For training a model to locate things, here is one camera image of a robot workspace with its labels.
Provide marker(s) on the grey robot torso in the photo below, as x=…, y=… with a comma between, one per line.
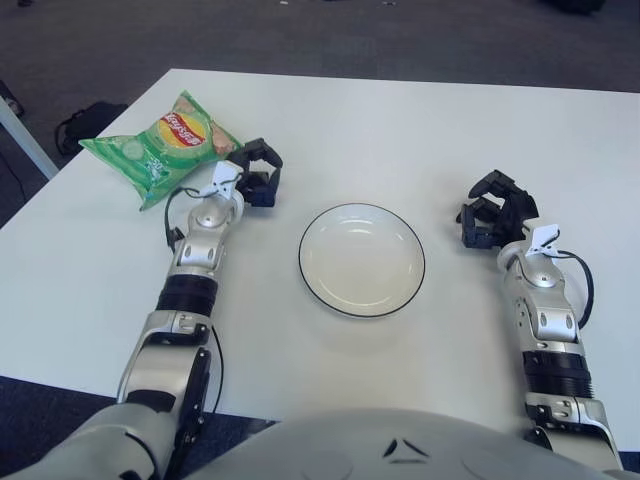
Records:
x=350, y=450

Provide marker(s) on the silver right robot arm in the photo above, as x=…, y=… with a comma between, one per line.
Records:
x=550, y=320

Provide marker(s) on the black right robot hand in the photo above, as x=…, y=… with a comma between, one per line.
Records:
x=505, y=210

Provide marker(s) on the white desk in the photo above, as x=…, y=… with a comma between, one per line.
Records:
x=25, y=140

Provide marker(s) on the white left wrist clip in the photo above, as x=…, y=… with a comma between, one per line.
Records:
x=224, y=177

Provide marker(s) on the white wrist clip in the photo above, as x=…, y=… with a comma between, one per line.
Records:
x=542, y=237
x=224, y=177

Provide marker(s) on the white plate with black rim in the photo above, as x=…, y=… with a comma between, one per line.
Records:
x=360, y=260

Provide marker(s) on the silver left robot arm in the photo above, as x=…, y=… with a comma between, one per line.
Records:
x=200, y=240

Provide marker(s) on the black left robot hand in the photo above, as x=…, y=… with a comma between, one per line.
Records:
x=262, y=185

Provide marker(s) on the green potato chips bag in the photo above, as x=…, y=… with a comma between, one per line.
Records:
x=165, y=145

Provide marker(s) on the black bag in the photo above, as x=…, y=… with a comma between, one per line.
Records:
x=85, y=125

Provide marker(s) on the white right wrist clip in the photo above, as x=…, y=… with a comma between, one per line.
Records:
x=542, y=237

